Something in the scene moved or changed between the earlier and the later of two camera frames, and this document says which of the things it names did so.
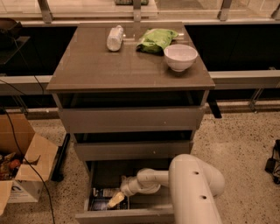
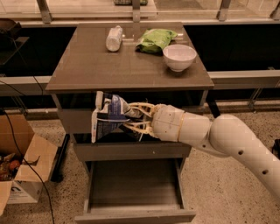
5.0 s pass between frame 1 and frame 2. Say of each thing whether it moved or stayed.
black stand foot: stayed
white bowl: stayed
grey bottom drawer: stayed
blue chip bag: moved
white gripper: moved
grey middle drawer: stayed
